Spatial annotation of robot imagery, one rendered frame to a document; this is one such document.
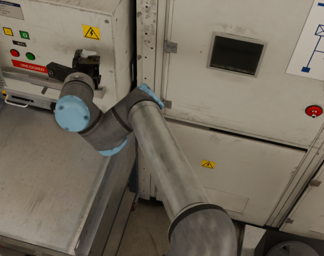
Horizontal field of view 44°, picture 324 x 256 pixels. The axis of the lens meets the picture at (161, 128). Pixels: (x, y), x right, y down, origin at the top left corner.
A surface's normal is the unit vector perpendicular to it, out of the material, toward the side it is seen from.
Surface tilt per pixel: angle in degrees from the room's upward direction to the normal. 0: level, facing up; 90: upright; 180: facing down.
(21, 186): 0
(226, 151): 90
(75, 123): 71
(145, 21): 90
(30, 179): 0
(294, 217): 90
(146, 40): 90
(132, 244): 0
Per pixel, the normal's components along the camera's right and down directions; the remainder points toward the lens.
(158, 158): -0.58, -0.60
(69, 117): -0.03, 0.55
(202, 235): -0.06, -0.65
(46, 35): -0.25, 0.76
